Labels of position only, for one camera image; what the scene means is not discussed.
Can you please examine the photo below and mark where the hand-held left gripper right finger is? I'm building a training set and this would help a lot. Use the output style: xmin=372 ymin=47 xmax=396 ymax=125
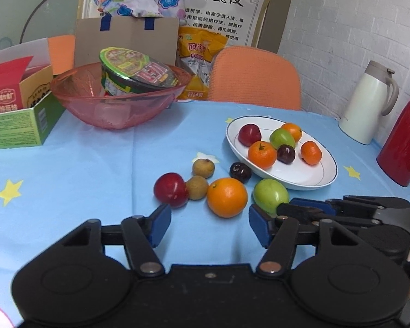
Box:
xmin=248 ymin=204 xmax=367 ymax=277

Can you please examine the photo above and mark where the red thermos flask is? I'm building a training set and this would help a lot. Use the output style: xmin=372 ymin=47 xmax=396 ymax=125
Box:
xmin=376 ymin=77 xmax=410 ymax=188

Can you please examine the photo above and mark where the red snack carton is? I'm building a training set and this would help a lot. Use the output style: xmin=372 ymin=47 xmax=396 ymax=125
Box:
xmin=0 ymin=56 xmax=35 ymax=115

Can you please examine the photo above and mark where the blue printed tablecloth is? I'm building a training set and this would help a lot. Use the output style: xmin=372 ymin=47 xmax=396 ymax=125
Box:
xmin=0 ymin=100 xmax=410 ymax=328

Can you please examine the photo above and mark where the green apple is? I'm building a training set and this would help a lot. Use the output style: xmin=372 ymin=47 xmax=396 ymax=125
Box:
xmin=253 ymin=178 xmax=290 ymax=215
xmin=269 ymin=128 xmax=296 ymax=150

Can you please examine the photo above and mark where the red apple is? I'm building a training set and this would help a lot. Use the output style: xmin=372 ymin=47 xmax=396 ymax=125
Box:
xmin=153 ymin=172 xmax=189 ymax=209
xmin=238 ymin=124 xmax=262 ymax=147

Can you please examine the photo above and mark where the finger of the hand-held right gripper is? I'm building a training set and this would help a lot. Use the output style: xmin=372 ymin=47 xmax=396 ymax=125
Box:
xmin=290 ymin=195 xmax=410 ymax=213
xmin=276 ymin=203 xmax=377 ymax=233

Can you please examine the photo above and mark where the green instant noodle cup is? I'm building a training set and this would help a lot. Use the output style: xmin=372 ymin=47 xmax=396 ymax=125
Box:
xmin=99 ymin=47 xmax=180 ymax=97

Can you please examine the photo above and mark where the yellow snack bag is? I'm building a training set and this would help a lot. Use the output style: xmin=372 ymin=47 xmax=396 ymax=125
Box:
xmin=176 ymin=27 xmax=230 ymax=101

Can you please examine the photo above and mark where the pink transparent plastic bowl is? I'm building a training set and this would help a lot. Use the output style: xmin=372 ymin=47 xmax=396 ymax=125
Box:
xmin=51 ymin=62 xmax=192 ymax=130

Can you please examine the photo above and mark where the green cardboard box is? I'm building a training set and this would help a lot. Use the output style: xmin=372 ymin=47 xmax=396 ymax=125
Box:
xmin=0 ymin=90 xmax=66 ymax=150

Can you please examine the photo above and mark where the cardboard box with blue tape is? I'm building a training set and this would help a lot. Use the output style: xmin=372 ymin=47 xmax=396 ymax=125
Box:
xmin=74 ymin=17 xmax=180 ymax=69

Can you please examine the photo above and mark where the orange chair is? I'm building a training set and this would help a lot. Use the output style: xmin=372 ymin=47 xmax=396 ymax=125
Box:
xmin=48 ymin=35 xmax=76 ymax=76
xmin=207 ymin=46 xmax=302 ymax=111

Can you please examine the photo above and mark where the small orange mandarin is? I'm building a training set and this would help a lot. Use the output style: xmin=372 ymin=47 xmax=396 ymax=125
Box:
xmin=281 ymin=122 xmax=303 ymax=143
xmin=248 ymin=141 xmax=277 ymax=170
xmin=300 ymin=141 xmax=322 ymax=165

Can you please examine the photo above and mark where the white thermos jug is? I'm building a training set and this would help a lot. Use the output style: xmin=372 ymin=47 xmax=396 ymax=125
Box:
xmin=338 ymin=60 xmax=400 ymax=145

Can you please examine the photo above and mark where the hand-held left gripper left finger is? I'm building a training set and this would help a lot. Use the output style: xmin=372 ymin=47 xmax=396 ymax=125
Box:
xmin=60 ymin=203 xmax=172 ymax=277

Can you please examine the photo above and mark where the tan carton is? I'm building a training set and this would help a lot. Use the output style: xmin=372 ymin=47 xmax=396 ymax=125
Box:
xmin=19 ymin=64 xmax=54 ymax=110

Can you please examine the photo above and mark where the wall poster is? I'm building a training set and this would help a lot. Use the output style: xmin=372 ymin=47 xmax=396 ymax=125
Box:
xmin=80 ymin=0 xmax=273 ymax=54

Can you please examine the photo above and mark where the brown kiwi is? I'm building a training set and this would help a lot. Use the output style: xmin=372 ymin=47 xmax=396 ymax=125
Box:
xmin=185 ymin=175 xmax=209 ymax=200

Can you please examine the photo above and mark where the white plate with dark rim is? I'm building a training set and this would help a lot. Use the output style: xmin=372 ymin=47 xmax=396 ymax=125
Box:
xmin=225 ymin=115 xmax=339 ymax=191

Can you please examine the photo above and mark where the large orange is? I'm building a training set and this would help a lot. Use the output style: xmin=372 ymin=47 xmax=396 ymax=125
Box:
xmin=207 ymin=177 xmax=248 ymax=218

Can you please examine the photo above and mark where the dark purple plum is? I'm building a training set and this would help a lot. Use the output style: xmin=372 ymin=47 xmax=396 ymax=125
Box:
xmin=276 ymin=144 xmax=296 ymax=165
xmin=229 ymin=162 xmax=252 ymax=184

